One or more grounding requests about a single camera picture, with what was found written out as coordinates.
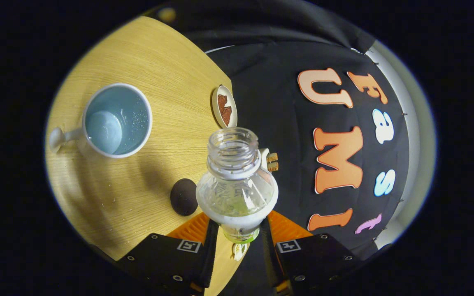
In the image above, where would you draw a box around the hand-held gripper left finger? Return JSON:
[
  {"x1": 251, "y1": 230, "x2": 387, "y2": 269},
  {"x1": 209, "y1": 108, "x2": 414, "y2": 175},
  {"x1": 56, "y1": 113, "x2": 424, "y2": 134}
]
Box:
[{"x1": 114, "y1": 212, "x2": 221, "y2": 296}]

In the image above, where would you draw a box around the white divided snack tray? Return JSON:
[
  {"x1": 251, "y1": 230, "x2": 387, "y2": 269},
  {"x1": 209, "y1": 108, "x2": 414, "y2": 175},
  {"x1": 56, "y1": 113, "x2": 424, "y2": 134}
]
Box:
[{"x1": 232, "y1": 243, "x2": 248, "y2": 262}]

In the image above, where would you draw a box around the dark brown round coaster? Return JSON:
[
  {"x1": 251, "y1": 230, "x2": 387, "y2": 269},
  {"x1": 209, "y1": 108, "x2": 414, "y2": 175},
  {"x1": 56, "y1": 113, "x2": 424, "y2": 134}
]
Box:
[{"x1": 170, "y1": 178, "x2": 199, "y2": 217}]

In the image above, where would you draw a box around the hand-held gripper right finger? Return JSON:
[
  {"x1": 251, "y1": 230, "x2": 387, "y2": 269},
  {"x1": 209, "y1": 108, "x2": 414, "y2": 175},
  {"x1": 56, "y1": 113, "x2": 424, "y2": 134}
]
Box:
[{"x1": 260, "y1": 210, "x2": 365, "y2": 296}]

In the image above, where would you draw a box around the wooden table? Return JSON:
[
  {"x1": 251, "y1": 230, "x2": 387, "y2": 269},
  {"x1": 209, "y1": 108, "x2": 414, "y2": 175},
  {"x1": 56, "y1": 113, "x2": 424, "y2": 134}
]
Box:
[{"x1": 44, "y1": 16, "x2": 248, "y2": 296}]

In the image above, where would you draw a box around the white toaster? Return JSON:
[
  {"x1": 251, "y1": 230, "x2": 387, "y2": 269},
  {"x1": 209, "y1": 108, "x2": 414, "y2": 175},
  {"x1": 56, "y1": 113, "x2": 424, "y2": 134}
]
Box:
[{"x1": 259, "y1": 147, "x2": 279, "y2": 173}]

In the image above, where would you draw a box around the white cup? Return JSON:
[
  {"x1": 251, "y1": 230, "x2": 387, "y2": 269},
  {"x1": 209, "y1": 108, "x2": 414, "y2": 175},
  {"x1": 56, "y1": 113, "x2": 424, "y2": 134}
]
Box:
[{"x1": 49, "y1": 83, "x2": 153, "y2": 159}]

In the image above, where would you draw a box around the black backdrop cloth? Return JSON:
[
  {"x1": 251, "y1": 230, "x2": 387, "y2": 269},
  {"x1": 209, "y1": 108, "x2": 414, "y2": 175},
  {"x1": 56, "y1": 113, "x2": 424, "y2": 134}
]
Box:
[{"x1": 142, "y1": 0, "x2": 411, "y2": 296}]

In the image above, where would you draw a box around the clear plastic juice bottle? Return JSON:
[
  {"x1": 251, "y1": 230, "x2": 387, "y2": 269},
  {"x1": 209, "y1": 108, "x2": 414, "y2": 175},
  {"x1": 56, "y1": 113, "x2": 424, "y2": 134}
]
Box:
[{"x1": 196, "y1": 127, "x2": 279, "y2": 244}]

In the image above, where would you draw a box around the small white plate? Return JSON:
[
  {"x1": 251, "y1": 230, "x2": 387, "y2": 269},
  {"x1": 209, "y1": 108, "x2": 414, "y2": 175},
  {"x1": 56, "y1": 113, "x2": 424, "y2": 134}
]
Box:
[{"x1": 211, "y1": 85, "x2": 238, "y2": 129}]

